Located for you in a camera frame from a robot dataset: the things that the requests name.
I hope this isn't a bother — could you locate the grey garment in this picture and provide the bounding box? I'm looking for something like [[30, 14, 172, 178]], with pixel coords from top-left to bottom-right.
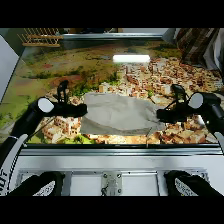
[[79, 91, 167, 137]]

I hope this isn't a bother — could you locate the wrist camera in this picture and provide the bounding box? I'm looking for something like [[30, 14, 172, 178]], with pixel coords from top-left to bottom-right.
[[170, 83, 188, 110], [55, 79, 71, 105]]

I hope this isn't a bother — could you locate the checked shirt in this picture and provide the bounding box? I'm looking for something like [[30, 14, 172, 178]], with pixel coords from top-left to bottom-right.
[[175, 27, 221, 68]]

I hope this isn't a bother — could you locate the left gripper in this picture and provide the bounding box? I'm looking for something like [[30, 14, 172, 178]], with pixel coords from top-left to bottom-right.
[[52, 102, 89, 119]]

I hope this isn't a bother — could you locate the wooden hanger rack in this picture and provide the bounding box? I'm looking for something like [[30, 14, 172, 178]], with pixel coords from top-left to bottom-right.
[[17, 27, 65, 48]]

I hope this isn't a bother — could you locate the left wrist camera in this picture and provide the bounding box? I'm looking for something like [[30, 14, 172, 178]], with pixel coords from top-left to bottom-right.
[[55, 79, 71, 105]]

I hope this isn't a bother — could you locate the silver frame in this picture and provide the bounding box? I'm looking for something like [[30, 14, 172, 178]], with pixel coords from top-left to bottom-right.
[[13, 32, 224, 197]]

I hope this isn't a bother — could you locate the white garment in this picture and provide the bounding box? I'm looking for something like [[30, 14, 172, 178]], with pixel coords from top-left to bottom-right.
[[201, 27, 224, 72]]

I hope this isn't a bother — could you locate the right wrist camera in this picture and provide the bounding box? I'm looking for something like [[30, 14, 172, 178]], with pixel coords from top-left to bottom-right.
[[170, 83, 188, 110]]

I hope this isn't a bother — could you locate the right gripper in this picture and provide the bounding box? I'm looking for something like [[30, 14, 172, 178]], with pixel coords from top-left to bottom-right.
[[155, 106, 192, 124]]

